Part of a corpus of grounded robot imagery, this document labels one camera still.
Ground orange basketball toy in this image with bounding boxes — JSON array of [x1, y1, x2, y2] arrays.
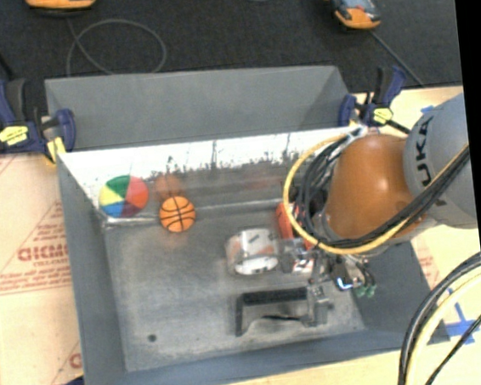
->
[[156, 193, 199, 236]]

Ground brown cardboard board, red print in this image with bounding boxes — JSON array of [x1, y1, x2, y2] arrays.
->
[[0, 108, 454, 385]]

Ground multicoloured ball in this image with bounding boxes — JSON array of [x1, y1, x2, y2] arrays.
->
[[95, 173, 153, 222]]

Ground grey metal bin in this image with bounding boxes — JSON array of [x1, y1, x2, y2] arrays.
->
[[43, 40, 453, 385]]

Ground black angular block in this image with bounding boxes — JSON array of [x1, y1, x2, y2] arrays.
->
[[230, 286, 314, 338]]

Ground orange and white object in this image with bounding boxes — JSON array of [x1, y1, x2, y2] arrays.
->
[[274, 199, 315, 253]]

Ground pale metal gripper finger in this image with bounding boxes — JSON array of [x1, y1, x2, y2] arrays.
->
[[304, 283, 337, 329], [277, 237, 314, 275]]

